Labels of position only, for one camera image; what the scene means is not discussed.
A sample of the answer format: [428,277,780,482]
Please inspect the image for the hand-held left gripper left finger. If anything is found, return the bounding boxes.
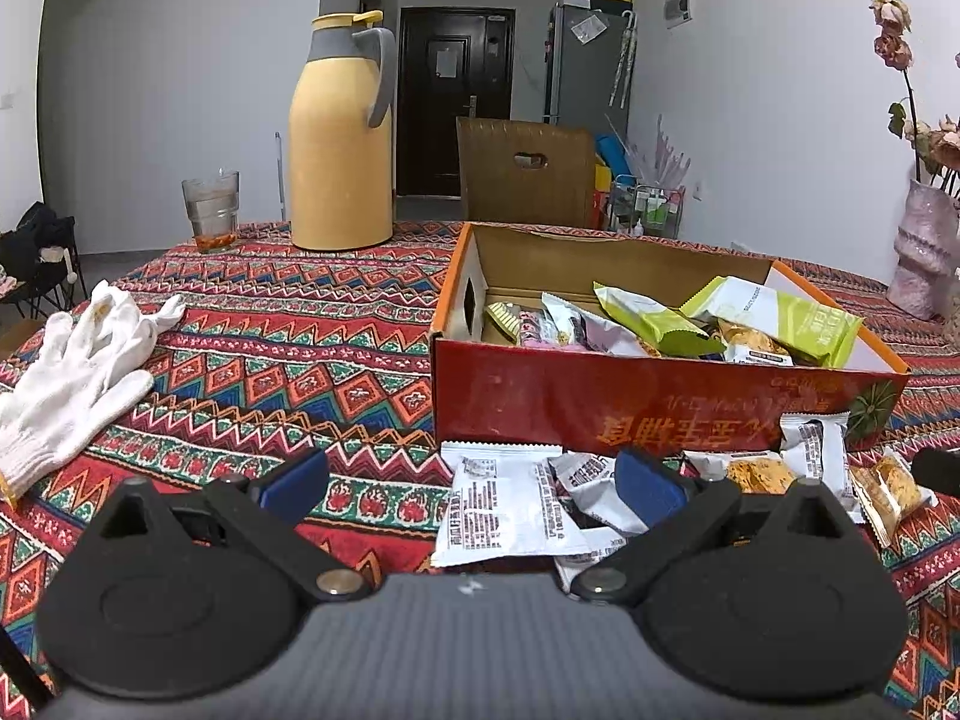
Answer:
[82,448,376,602]

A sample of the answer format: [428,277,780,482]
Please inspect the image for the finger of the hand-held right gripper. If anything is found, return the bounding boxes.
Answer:
[910,448,960,497]

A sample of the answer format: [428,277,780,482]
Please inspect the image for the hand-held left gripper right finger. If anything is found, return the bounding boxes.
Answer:
[568,448,863,605]

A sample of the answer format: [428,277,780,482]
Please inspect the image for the clear biscuit packet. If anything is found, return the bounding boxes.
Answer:
[850,448,938,548]

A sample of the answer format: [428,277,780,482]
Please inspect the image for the pile of white cracker packets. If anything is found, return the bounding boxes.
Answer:
[431,414,852,569]

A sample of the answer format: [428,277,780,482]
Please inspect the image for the red cardboard box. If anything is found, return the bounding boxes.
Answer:
[429,221,912,455]

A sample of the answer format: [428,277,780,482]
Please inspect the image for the lime green snack packet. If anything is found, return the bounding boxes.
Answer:
[592,281,725,359]
[681,276,865,368]

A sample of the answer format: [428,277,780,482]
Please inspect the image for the orange cracker snack packet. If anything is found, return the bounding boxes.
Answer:
[716,319,794,366]

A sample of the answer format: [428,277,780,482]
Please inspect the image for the pink snack packet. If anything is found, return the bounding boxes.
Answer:
[517,310,562,350]

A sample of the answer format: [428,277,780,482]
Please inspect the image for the silver white snack packet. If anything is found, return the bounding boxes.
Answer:
[540,291,647,357]

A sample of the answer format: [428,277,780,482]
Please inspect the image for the pink textured vase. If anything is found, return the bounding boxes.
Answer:
[887,178,960,322]

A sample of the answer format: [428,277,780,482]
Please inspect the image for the olive striped snack packet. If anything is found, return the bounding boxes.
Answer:
[484,300,526,344]

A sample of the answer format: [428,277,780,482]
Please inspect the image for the white knit glove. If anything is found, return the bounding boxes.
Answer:
[0,311,156,500]
[86,279,187,361]

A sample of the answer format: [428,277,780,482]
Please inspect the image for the glass cup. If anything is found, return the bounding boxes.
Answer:
[182,170,241,254]

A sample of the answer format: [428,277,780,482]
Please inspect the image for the yellow thermos jug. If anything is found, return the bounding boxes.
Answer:
[289,10,397,251]

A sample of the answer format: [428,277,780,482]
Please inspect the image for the pale pink decoration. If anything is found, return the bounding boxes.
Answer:
[649,114,691,188]

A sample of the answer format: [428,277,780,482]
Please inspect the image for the wooden chair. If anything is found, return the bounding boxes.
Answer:
[456,116,597,230]

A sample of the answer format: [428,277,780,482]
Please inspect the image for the black folding chair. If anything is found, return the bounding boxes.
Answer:
[0,201,80,316]

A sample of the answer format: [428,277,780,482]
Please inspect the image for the black door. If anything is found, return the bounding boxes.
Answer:
[397,7,517,200]

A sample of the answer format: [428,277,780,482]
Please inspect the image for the grey refrigerator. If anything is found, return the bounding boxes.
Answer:
[546,1,635,136]

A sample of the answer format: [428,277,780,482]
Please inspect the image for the dried pink flower bouquet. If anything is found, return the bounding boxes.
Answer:
[870,0,960,200]

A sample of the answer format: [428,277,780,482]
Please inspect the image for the white folded umbrella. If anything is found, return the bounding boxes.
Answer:
[609,11,638,110]

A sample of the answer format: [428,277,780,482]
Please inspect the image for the wire rack with bottles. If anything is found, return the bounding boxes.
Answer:
[607,174,687,239]

